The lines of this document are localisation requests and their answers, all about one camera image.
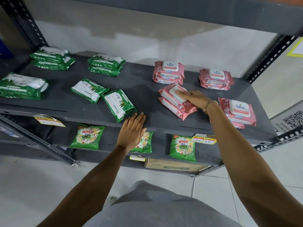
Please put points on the person's right forearm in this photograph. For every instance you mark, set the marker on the person's right forearm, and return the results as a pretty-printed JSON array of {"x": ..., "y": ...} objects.
[{"x": 236, "y": 158}]

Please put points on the person's right hand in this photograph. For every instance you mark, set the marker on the person's right hand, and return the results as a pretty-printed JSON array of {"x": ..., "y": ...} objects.
[{"x": 197, "y": 98}]

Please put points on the grey shorts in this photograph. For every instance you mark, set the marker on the grey shorts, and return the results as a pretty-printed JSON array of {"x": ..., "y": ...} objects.
[{"x": 153, "y": 210}]

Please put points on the group of green wipes packs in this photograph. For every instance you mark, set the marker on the group of green wipes packs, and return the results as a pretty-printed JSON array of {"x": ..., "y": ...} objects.
[{"x": 90, "y": 89}]

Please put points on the yellow and white price tag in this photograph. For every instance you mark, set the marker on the yellow and white price tag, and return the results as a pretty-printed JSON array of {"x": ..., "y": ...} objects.
[{"x": 204, "y": 139}]

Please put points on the brown cardboard box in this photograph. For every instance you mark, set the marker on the brown cardboard box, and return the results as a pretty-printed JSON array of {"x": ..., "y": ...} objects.
[{"x": 172, "y": 165}]

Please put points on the person's left middle finger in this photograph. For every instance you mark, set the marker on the person's left middle finger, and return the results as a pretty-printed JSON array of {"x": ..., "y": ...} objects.
[{"x": 137, "y": 120}]

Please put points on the pink lidded wipes packet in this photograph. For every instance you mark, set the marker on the pink lidded wipes packet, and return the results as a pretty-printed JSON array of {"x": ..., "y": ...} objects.
[{"x": 171, "y": 95}]

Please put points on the grey poster with square code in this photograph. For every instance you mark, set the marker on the grey poster with square code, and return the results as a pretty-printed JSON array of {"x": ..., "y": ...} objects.
[{"x": 290, "y": 120}]

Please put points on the green detergent powder bag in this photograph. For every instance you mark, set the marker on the green detergent powder bag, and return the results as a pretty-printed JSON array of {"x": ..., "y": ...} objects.
[
  {"x": 145, "y": 144},
  {"x": 182, "y": 148},
  {"x": 87, "y": 137}
]

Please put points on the yellow shelf price tag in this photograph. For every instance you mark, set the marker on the yellow shelf price tag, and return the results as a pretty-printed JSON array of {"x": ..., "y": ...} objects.
[{"x": 48, "y": 121}]

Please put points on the small yellow price label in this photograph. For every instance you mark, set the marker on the small yellow price label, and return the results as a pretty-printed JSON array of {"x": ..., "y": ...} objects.
[{"x": 137, "y": 158}]

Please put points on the person's left little finger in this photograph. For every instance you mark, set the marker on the person's left little finger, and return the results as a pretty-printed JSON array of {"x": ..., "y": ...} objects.
[{"x": 126, "y": 124}]

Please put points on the person's right fingers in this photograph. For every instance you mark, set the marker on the person's right fingers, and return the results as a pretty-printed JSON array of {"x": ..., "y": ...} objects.
[{"x": 187, "y": 96}]

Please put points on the person's left forearm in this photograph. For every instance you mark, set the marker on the person's left forearm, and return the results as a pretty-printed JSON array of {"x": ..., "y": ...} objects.
[{"x": 94, "y": 186}]

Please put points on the dark grey metal shelf rack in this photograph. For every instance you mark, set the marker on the dark grey metal shelf rack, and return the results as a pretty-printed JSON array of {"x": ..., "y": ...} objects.
[{"x": 146, "y": 96}]

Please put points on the person's left thumb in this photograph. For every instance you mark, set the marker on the person's left thumb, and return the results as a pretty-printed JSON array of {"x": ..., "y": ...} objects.
[{"x": 143, "y": 134}]

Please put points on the yellow-framed white paper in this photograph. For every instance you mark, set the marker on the yellow-framed white paper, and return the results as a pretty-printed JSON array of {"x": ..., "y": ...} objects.
[{"x": 298, "y": 48}]

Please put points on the person's left hand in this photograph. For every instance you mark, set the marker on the person's left hand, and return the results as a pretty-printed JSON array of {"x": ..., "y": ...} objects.
[{"x": 130, "y": 134}]

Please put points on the stacks of pink packets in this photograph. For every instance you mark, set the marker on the stacks of pink packets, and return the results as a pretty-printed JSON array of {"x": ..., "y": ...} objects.
[{"x": 169, "y": 69}]

